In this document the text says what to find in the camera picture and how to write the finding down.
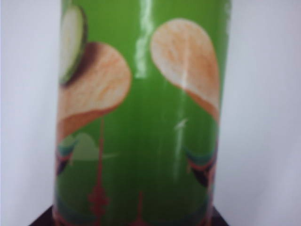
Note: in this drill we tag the green Lay's chips tube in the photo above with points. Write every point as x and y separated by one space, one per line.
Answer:
141 117

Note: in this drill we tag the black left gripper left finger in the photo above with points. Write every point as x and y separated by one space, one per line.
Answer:
48 219

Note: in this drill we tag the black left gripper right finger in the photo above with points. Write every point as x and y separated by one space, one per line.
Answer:
218 219

